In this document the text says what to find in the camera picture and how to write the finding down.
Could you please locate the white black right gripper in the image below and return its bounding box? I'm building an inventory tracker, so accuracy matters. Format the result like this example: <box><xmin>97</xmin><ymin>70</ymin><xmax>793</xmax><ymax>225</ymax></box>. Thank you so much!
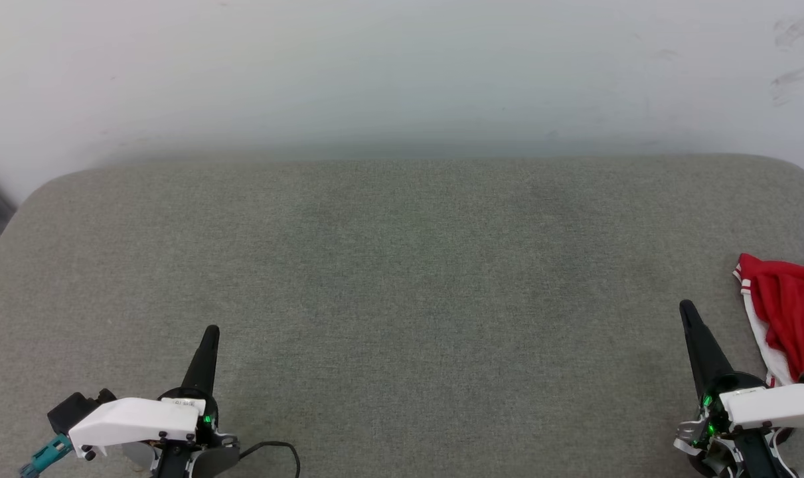
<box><xmin>679</xmin><ymin>299</ymin><xmax>804</xmax><ymax>434</ymax></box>

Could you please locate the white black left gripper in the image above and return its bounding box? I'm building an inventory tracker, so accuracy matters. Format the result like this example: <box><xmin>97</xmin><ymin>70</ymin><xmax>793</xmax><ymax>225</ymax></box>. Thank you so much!
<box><xmin>69</xmin><ymin>325</ymin><xmax>221</xmax><ymax>461</ymax></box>

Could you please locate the red and white garment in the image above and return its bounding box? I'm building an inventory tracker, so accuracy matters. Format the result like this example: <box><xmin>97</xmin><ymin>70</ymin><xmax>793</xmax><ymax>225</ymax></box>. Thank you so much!
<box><xmin>733</xmin><ymin>253</ymin><xmax>804</xmax><ymax>388</ymax></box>

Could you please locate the grey fabric sofa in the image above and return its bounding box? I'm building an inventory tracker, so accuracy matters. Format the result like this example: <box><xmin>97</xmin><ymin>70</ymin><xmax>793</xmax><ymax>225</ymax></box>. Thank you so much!
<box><xmin>0</xmin><ymin>153</ymin><xmax>804</xmax><ymax>478</ymax></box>

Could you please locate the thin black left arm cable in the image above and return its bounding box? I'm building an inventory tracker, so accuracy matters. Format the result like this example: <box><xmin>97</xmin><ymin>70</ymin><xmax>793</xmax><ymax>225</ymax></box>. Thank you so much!
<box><xmin>238</xmin><ymin>441</ymin><xmax>301</xmax><ymax>478</ymax></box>

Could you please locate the teal cable connector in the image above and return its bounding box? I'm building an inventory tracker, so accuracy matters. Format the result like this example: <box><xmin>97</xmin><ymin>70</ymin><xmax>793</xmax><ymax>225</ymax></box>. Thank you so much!
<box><xmin>19</xmin><ymin>432</ymin><xmax>74</xmax><ymax>478</ymax></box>

